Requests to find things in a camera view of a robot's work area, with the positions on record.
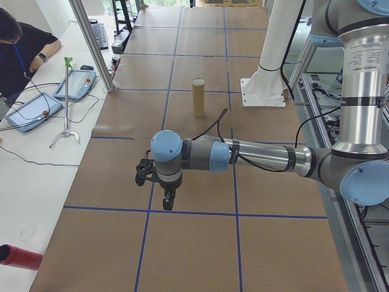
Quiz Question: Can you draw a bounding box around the brown cardboard tube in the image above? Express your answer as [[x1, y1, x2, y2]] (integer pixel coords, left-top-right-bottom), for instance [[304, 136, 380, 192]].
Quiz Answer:
[[191, 77, 205, 118]]

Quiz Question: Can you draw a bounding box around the blue teach pendant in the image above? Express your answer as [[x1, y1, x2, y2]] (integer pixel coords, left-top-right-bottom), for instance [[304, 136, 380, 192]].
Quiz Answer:
[[4, 92, 64, 134], [53, 69, 98, 102]]

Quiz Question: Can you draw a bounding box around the black computer box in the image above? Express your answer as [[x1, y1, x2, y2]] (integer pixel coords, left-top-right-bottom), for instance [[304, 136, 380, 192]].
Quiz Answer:
[[111, 30, 131, 55]]

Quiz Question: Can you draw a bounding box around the red cylinder tube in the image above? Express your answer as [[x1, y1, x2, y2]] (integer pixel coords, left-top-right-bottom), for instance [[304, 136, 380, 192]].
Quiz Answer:
[[0, 243, 44, 272]]

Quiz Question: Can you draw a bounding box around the black keyboard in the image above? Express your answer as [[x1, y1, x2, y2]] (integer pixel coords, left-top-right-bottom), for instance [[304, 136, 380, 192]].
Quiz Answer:
[[90, 23, 109, 51]]

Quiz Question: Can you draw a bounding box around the person in black shirt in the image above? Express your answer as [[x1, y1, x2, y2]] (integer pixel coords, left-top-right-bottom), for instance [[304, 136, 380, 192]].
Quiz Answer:
[[0, 7, 63, 106]]

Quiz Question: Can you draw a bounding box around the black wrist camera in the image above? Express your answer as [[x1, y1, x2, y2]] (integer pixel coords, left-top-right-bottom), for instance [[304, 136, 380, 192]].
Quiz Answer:
[[134, 148, 157, 187]]

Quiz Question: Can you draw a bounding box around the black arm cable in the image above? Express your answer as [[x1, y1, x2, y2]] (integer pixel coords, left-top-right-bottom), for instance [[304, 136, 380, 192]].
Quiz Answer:
[[145, 107, 343, 173]]

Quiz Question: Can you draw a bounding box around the thin black desk cable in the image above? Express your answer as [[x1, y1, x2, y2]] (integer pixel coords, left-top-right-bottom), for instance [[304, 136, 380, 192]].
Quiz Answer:
[[0, 145, 80, 168]]

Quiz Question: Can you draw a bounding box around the silver reacher with green handle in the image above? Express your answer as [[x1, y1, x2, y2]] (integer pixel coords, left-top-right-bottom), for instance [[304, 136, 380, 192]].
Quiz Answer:
[[48, 56, 81, 150]]

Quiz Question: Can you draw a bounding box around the black teach pendant cable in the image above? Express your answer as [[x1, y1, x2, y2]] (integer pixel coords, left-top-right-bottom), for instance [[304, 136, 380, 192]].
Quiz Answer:
[[22, 72, 52, 114]]

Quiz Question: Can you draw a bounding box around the metal bar frame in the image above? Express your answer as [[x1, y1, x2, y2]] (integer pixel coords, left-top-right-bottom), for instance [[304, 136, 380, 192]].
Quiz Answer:
[[287, 18, 389, 292]]

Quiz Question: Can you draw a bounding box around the aluminium profile post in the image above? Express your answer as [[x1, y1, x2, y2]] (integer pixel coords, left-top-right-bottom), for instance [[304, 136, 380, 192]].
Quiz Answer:
[[68, 0, 118, 94]]

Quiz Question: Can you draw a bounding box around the white post with base plate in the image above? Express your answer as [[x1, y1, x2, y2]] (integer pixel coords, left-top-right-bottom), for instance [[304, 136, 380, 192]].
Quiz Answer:
[[239, 0, 308, 108]]

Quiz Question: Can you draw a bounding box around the black cable on white post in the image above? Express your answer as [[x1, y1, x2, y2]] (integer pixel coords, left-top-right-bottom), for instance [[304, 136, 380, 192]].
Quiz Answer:
[[280, 0, 307, 101]]

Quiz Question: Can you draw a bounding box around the blue lanyard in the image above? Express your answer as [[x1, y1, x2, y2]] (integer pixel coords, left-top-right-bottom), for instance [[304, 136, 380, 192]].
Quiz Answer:
[[0, 44, 28, 75]]

